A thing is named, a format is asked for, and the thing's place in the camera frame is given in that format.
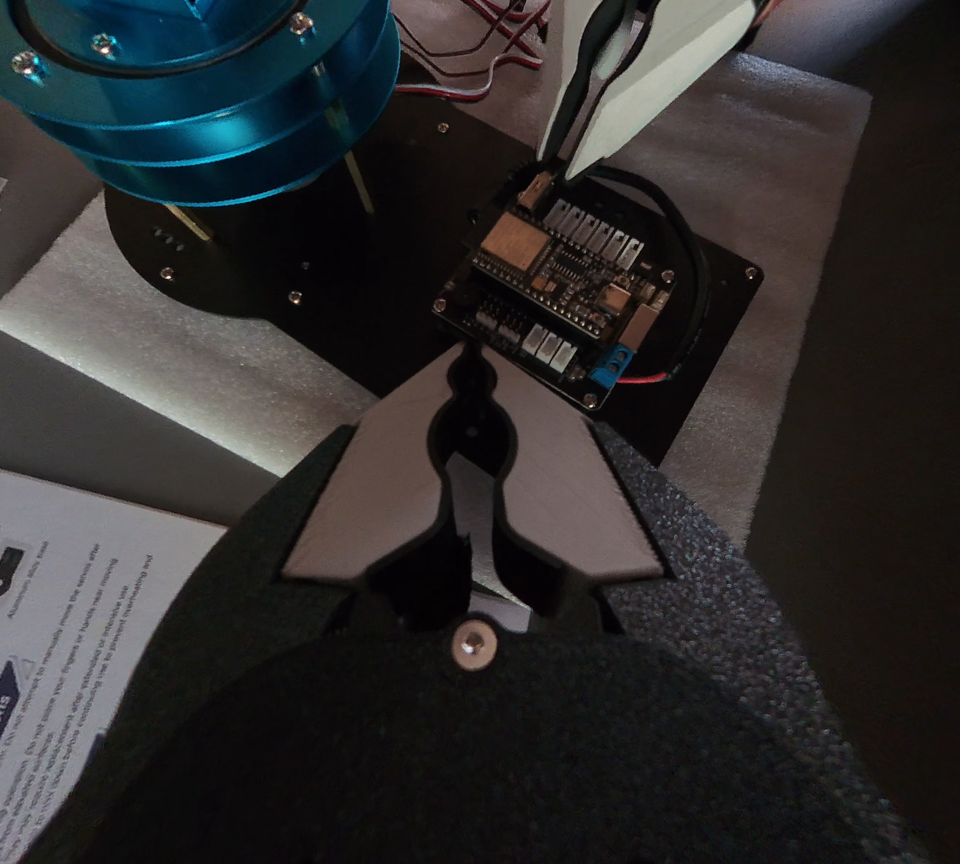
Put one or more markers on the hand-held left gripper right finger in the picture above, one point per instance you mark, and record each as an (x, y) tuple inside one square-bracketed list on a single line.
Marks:
[(577, 497)]

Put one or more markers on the controller circuit board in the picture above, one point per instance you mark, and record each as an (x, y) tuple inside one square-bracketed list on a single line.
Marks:
[(555, 279)]

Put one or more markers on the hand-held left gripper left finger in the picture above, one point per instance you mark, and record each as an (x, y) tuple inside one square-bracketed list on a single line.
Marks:
[(360, 497)]

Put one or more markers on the printed instruction manual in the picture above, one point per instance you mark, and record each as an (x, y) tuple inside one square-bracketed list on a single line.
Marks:
[(90, 579)]

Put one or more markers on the blue toy robot arm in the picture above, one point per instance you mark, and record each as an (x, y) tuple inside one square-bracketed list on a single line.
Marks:
[(225, 92)]

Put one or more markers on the white foam sheet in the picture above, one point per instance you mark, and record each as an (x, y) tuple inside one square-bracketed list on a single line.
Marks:
[(225, 354)]

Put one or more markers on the grey desk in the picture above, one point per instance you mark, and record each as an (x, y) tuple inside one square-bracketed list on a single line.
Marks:
[(112, 414)]

